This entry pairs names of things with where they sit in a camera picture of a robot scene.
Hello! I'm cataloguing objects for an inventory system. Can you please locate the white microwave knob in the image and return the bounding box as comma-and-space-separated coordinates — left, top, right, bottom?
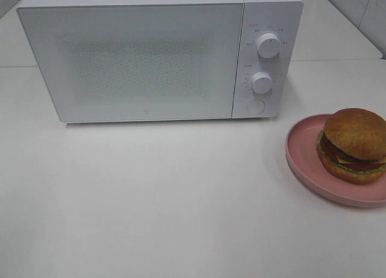
249, 72, 273, 94
256, 31, 281, 58

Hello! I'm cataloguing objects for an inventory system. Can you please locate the white microwave oven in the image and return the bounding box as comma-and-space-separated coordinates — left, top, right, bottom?
17, 0, 303, 119

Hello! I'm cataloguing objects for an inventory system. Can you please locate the round white door button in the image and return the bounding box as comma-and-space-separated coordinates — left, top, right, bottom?
247, 100, 265, 116

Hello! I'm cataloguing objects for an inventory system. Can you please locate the burger with lettuce and cheese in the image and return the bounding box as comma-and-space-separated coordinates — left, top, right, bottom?
317, 108, 385, 185

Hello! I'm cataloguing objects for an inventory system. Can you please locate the upper white microwave knob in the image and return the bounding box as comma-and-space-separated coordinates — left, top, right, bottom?
256, 31, 281, 58

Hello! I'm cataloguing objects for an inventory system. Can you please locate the white microwave door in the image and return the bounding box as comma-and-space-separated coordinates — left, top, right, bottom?
17, 4, 242, 123

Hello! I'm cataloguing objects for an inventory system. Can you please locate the pink round plate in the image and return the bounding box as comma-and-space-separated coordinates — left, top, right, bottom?
285, 114, 385, 209

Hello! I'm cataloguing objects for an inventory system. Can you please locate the lower white microwave knob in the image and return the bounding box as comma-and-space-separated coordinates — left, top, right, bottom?
249, 72, 273, 94

